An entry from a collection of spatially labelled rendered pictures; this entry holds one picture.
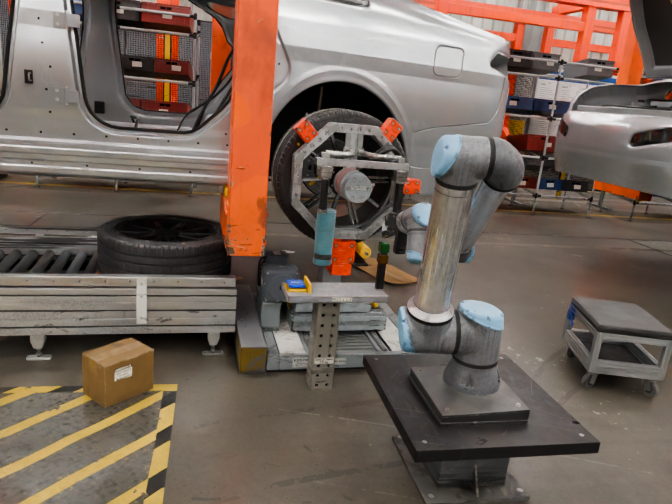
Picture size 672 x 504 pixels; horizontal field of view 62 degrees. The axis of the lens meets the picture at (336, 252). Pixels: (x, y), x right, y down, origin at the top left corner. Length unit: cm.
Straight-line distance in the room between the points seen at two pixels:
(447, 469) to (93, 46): 380
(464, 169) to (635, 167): 316
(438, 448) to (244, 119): 147
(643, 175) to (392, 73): 223
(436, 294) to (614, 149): 317
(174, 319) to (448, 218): 150
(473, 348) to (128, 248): 162
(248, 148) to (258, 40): 43
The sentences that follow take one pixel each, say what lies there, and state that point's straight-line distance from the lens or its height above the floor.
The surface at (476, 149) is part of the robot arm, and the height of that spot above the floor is 114.
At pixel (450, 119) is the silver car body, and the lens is 321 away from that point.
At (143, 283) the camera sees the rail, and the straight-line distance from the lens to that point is 261.
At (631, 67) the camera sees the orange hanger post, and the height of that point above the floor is 181.
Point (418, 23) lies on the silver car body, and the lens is 315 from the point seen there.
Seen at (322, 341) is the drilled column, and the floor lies 23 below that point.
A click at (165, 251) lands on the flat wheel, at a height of 48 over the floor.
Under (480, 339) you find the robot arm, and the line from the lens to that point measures 186.
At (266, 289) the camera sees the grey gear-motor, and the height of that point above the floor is 31.
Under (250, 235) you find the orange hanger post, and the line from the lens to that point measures 247.
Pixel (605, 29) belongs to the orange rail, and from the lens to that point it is 1341.
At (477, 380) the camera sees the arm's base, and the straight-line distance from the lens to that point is 191.
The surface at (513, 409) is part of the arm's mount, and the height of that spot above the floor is 35.
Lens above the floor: 124
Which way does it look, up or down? 16 degrees down
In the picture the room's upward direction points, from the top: 6 degrees clockwise
